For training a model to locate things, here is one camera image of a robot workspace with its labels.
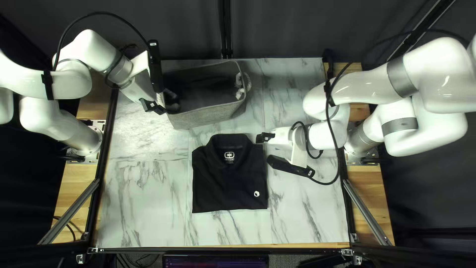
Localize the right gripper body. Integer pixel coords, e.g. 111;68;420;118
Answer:
268;126;310;169

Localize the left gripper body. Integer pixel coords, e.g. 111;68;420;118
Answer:
127;50;159;103

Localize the black sweatshirt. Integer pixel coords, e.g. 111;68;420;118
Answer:
191;133;269;214

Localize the grey fabric basket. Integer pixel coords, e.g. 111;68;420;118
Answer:
161;60;253;130

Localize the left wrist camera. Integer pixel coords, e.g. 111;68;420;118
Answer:
147;39;165;94

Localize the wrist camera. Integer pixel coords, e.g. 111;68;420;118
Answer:
147;39;165;94
267;154;316;179

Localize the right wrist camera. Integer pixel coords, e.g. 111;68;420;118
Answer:
267;154;316;179

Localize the black frame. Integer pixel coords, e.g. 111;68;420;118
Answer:
37;0;458;266

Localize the thin black cable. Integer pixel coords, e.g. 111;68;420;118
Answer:
52;215;78;242

